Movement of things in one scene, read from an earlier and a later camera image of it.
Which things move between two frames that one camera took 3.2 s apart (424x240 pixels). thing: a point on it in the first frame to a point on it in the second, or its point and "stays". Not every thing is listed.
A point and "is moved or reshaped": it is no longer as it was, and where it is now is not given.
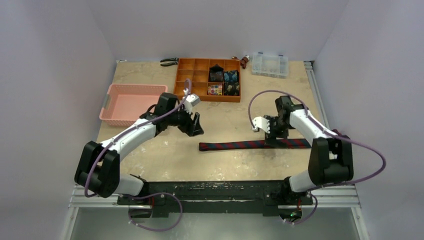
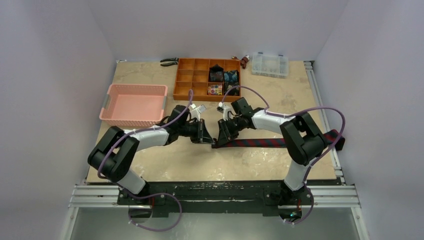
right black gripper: [274, 129] to [226, 129]
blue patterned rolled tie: [231, 76] stays
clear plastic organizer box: [270, 65] stays
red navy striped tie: [251, 145] is moved or reshaped
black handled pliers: [176, 59] stays
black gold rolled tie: [231, 88] stays
